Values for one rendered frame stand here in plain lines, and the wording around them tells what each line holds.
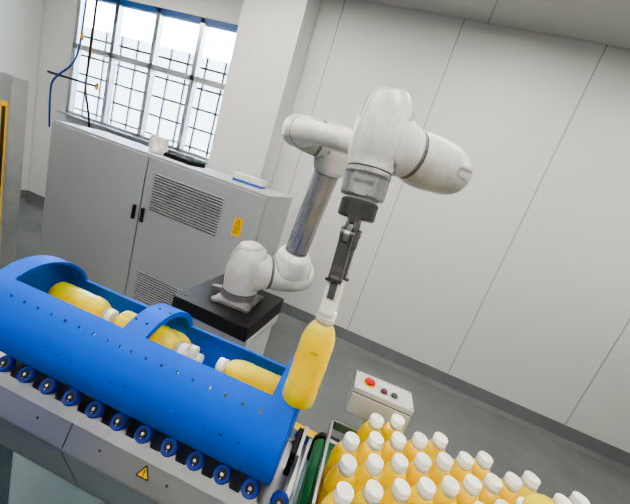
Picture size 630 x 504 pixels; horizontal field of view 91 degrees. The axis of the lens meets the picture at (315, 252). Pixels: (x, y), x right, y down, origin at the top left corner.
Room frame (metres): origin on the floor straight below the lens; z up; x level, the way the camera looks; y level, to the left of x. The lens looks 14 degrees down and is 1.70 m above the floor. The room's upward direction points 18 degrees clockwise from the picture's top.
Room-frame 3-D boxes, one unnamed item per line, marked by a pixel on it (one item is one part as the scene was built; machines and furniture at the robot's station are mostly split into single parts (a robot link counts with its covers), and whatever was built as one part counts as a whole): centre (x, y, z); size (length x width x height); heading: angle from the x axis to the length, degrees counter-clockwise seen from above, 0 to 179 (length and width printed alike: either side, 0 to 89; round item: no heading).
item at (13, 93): (1.23, 1.31, 0.85); 0.06 x 0.06 x 1.70; 81
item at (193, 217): (2.72, 1.44, 0.72); 2.15 x 0.54 x 1.45; 77
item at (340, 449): (0.67, -0.24, 1.00); 0.07 x 0.07 x 0.19
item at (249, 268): (1.29, 0.26, 1.23); 0.18 x 0.16 x 0.22; 115
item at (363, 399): (0.92, -0.36, 1.05); 0.20 x 0.10 x 0.10; 81
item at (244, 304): (1.29, 0.29, 1.10); 0.22 x 0.18 x 0.06; 83
